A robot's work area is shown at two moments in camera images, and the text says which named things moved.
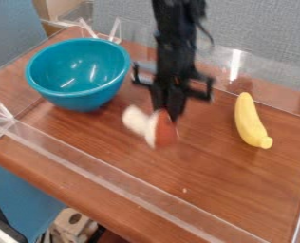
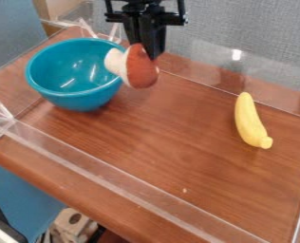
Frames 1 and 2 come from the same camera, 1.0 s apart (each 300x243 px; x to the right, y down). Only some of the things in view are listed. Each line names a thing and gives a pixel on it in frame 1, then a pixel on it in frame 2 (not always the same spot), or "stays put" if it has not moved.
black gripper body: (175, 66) to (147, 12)
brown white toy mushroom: (155, 125) to (133, 65)
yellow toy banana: (248, 121) stays put
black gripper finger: (176, 102) to (152, 36)
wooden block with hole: (72, 228) stays put
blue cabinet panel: (28, 207) stays put
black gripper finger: (162, 96) to (133, 26)
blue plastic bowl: (76, 72) stays put
